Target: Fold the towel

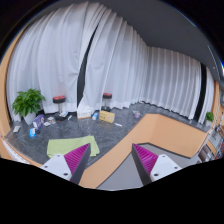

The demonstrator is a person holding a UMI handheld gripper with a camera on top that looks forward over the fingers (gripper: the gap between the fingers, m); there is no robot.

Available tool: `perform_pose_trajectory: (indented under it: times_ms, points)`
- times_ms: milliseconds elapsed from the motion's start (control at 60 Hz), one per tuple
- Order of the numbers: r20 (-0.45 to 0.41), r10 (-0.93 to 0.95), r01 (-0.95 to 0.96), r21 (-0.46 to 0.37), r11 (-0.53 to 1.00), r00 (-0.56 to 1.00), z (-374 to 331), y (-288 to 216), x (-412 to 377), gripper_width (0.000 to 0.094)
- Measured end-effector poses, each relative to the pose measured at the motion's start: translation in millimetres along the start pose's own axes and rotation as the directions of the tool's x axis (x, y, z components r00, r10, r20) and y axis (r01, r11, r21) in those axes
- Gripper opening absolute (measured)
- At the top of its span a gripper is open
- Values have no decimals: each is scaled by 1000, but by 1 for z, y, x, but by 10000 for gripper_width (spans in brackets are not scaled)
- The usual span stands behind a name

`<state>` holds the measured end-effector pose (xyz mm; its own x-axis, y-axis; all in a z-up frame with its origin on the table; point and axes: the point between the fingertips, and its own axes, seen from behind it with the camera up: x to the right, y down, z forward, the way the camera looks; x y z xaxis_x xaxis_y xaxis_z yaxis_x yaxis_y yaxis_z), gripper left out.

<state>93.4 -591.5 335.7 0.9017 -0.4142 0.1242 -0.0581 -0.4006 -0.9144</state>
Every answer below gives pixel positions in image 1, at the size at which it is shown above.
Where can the white tissue box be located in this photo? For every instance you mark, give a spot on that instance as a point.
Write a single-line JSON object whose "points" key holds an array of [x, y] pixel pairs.
{"points": [[83, 113]]}

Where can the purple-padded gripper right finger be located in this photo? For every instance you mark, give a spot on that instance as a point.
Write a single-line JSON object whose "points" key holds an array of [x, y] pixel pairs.
{"points": [[152, 167]]}

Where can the red-topped stool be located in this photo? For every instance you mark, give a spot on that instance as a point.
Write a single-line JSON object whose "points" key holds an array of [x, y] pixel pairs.
{"points": [[106, 97], [59, 100]]}

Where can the small green plant right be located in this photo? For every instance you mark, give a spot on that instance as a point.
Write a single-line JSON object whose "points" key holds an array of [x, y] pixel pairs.
{"points": [[209, 118]]}

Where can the white curtain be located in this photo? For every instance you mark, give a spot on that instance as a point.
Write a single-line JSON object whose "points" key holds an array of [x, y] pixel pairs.
{"points": [[116, 64], [178, 83], [46, 58]]}

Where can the blue white small package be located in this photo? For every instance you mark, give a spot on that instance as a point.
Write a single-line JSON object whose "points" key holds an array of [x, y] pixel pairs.
{"points": [[95, 116]]}

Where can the right white curtain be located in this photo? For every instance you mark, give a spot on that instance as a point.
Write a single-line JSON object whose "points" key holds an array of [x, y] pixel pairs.
{"points": [[178, 83]]}

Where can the green potted plant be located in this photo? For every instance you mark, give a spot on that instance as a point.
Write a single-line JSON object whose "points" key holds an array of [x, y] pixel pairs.
{"points": [[27, 104]]}

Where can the left white curtain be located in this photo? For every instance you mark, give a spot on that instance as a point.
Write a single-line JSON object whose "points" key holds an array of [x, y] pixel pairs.
{"points": [[46, 58]]}

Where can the yellow cardboard box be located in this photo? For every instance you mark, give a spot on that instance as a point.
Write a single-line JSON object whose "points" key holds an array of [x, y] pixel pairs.
{"points": [[107, 116]]}

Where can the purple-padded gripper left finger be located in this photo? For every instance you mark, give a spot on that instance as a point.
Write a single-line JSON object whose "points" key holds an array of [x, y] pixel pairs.
{"points": [[71, 165]]}

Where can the middle white curtain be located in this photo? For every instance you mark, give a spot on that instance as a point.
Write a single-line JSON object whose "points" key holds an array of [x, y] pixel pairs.
{"points": [[116, 64]]}

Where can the left red-topped stool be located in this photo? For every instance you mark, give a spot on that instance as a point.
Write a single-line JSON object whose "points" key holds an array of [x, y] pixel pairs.
{"points": [[59, 100]]}

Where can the small pink purple item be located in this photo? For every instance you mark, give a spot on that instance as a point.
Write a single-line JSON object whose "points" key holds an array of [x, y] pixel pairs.
{"points": [[136, 114]]}

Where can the purple box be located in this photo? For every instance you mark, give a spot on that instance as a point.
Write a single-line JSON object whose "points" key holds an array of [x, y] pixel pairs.
{"points": [[38, 121]]}

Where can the right red-topped stool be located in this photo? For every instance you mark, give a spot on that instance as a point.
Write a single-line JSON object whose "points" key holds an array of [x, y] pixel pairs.
{"points": [[106, 97]]}

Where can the small blue bottle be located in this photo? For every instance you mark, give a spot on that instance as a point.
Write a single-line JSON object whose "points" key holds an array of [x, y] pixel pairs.
{"points": [[32, 132]]}

